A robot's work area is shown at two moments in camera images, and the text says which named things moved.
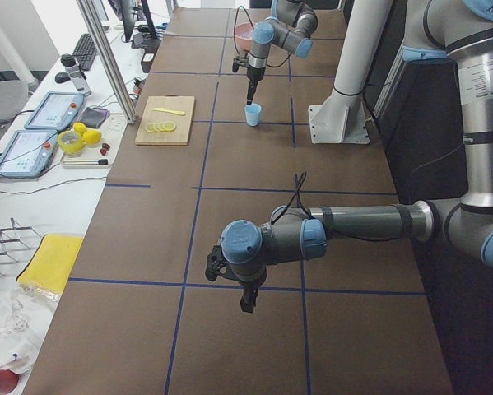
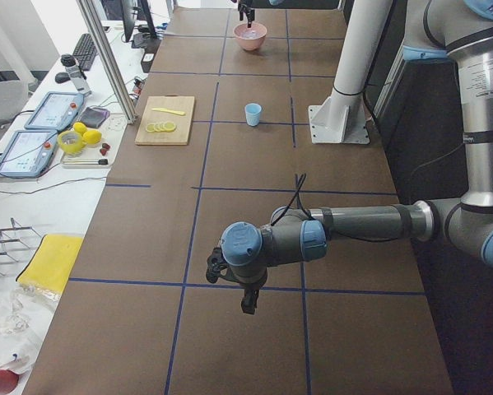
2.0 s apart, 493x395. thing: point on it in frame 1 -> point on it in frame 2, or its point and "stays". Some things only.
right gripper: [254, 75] -> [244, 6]
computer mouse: [62, 77] stays
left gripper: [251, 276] stays
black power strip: [151, 48] stays
